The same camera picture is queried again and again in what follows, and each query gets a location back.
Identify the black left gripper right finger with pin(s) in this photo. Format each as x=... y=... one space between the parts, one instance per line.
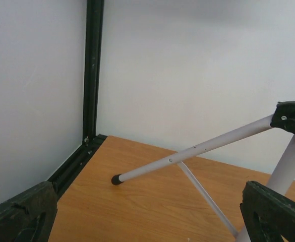
x=268 y=215

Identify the black aluminium frame post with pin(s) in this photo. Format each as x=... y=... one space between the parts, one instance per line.
x=91 y=141

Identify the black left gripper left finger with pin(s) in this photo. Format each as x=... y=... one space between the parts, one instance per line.
x=30 y=215

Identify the white tripod music stand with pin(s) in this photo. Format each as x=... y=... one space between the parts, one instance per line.
x=280 y=180

